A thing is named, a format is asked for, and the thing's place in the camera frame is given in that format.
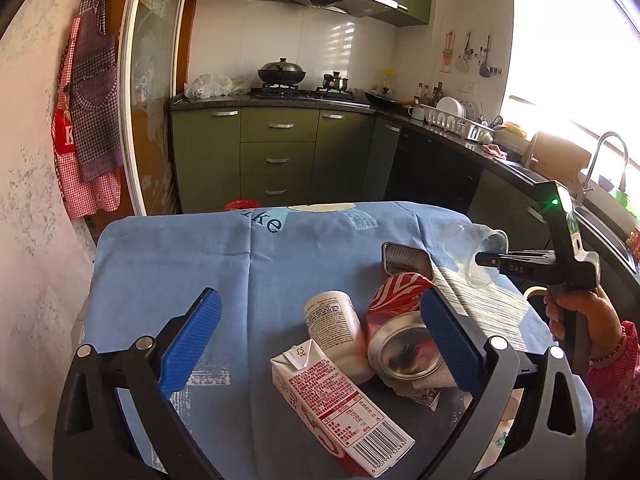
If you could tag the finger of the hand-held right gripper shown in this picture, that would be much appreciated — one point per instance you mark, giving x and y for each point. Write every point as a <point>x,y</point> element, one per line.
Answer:
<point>515,266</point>

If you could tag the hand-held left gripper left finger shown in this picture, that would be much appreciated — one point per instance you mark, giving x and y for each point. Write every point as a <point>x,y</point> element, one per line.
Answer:
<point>192,340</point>

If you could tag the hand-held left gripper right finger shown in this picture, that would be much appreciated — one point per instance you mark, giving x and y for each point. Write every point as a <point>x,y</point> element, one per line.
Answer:
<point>445,340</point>

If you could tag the clear plastic cup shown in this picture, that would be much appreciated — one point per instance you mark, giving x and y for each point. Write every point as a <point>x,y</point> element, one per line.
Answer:
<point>470,240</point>

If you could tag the crushed red drink can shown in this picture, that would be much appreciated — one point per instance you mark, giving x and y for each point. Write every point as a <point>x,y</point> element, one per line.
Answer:
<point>395,300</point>

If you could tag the person's right forearm pink sleeve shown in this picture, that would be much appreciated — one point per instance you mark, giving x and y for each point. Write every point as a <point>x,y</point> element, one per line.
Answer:
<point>617,390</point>

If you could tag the person's right hand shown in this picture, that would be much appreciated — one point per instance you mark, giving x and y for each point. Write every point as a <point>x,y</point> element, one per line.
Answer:
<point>602,320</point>

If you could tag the crumpled white paper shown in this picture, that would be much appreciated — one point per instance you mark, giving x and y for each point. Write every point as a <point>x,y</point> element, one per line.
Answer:
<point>422,392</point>

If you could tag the green base cabinet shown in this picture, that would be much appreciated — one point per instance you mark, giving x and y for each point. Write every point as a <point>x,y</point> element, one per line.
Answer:
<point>280,160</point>
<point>505,200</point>

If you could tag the blue printed tablecloth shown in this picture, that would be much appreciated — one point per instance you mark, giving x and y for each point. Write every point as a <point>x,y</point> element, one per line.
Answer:
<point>200,260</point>

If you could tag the open rectangular metal tin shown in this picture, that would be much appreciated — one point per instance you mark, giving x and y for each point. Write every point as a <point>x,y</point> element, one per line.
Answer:
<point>400,260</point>

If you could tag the dark kitchen countertop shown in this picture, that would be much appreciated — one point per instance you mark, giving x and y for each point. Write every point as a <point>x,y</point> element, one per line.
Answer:
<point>500,162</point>

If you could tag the gooseneck steel faucet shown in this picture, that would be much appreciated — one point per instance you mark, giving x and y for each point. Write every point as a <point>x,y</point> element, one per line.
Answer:
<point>607,137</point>

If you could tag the pink dishcloth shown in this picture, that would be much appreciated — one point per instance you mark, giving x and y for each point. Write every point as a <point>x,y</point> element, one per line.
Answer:
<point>494,150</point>

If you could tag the white plastic bottle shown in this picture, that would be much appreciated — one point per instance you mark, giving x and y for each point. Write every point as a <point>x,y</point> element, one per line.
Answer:
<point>330,320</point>

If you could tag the black dishwasher front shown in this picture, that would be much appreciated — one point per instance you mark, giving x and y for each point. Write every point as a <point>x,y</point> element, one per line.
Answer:
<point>430,170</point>

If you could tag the red and white milk carton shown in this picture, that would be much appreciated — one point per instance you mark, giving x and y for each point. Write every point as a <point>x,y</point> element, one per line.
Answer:
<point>325,400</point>

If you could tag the red plastic object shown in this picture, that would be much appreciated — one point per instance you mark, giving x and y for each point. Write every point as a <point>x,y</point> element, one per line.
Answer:
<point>240,205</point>

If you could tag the white dish rack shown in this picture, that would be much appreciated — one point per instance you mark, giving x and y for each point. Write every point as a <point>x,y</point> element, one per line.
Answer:
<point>455,120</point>

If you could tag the red checked apron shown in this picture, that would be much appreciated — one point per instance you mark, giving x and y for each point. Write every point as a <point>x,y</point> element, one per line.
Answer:
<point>90,200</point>

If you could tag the kitchen window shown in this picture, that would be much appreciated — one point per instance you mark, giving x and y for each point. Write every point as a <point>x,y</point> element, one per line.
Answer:
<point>575,50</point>

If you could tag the group of condiment bottles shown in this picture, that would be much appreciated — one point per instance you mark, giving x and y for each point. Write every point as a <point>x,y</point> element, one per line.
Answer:
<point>430,94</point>

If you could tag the black frying pan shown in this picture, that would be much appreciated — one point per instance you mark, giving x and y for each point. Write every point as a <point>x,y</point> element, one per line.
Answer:
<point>382,99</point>

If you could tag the purple checked apron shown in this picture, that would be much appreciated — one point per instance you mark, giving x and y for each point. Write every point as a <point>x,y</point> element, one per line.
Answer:
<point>95,110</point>

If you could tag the clear plastic bag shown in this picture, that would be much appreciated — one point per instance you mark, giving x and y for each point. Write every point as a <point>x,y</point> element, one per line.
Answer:
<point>210,86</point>

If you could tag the dark kettle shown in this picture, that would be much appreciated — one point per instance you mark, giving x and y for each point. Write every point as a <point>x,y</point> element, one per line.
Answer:
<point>336,81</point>

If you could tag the black gas stove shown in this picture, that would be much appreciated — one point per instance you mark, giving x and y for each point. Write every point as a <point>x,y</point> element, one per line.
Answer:
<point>300,94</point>

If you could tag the black wok with lid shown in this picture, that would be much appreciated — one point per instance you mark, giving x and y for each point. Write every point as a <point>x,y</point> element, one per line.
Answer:
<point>281,72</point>

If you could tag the wall utensil rack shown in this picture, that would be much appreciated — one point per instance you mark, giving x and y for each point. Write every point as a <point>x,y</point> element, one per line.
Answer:
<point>470,52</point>

